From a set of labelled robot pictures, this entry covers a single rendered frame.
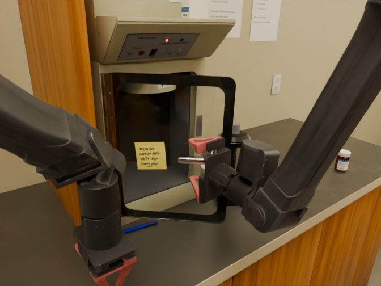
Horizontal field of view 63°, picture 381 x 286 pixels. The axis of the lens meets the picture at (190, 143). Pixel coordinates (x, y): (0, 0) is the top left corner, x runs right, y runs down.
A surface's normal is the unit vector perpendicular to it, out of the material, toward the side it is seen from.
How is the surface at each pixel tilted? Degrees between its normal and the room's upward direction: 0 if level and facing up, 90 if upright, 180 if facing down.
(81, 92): 90
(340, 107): 82
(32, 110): 68
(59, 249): 0
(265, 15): 90
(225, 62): 90
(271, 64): 90
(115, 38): 135
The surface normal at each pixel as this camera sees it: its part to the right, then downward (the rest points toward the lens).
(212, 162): 0.58, 0.32
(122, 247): 0.03, -0.92
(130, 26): 0.40, 0.88
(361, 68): -0.83, 0.05
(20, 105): 0.94, -0.33
